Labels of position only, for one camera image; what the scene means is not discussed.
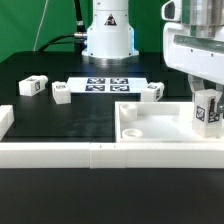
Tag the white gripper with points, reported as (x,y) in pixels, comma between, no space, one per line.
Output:
(193,42)

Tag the white square tabletop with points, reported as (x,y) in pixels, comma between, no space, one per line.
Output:
(146,122)

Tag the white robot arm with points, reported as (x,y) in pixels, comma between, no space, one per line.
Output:
(110,38)

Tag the white sheet with markers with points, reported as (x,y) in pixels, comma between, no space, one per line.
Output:
(106,85)

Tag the white U-shaped fence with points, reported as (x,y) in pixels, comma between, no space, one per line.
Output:
(106,155)

